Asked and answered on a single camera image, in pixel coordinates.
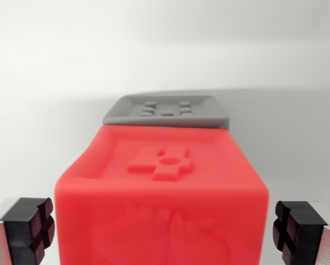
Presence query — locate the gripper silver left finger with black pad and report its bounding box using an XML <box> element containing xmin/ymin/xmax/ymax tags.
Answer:
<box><xmin>0</xmin><ymin>197</ymin><xmax>56</xmax><ymax>265</ymax></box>

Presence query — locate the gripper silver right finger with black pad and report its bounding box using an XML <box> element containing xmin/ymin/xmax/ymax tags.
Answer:
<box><xmin>272</xmin><ymin>200</ymin><xmax>330</xmax><ymax>265</ymax></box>

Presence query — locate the red embossed cube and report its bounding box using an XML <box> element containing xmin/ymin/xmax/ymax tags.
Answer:
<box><xmin>54</xmin><ymin>124</ymin><xmax>269</xmax><ymax>265</ymax></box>

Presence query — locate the grey embossed cube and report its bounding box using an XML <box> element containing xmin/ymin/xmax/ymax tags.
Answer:
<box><xmin>102</xmin><ymin>95</ymin><xmax>231</xmax><ymax>130</ymax></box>

